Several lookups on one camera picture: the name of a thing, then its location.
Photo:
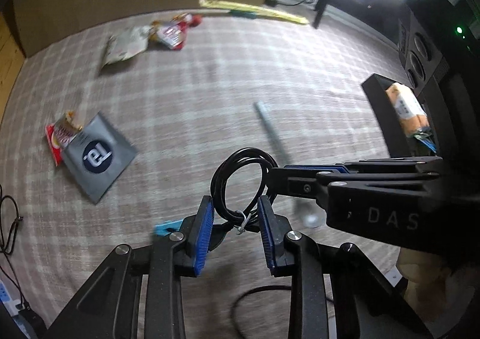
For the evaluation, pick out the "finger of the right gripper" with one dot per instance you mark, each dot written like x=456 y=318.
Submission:
x=294 y=183
x=319 y=168

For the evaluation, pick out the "red coffee mate sachet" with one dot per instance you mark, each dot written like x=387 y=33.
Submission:
x=61 y=133

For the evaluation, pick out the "grey Ta sachet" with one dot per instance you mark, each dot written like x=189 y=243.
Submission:
x=97 y=156

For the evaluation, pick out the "blue plastic clothespin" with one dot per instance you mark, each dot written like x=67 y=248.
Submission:
x=168 y=227

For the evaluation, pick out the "person's right hand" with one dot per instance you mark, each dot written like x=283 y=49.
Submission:
x=433 y=287

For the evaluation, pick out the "red santa figurine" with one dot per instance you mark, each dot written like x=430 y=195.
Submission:
x=193 y=19

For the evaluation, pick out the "pine wood plank panel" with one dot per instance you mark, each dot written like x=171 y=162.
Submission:
x=11 y=62

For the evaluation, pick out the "pink plaid tablecloth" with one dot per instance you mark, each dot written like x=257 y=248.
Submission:
x=185 y=112

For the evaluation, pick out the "teal clothespin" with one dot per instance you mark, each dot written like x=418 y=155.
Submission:
x=243 y=14

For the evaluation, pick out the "coffee mate sachet back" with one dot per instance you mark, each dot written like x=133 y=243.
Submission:
x=171 y=34

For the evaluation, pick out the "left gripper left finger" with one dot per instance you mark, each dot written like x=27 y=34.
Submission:
x=107 y=304

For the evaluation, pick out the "metal spoon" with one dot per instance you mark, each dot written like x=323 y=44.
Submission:
x=309 y=213

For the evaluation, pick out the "orange white tissue pack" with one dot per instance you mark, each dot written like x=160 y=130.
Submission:
x=410 y=113

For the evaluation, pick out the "black storage box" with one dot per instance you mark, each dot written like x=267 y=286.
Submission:
x=398 y=144

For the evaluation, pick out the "white paper wrapper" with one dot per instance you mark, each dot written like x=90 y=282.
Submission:
x=126 y=44

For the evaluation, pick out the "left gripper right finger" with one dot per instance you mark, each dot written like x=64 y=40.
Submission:
x=366 y=304

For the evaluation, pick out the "long yellow straw wrapper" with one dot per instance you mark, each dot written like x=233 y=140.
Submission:
x=253 y=9

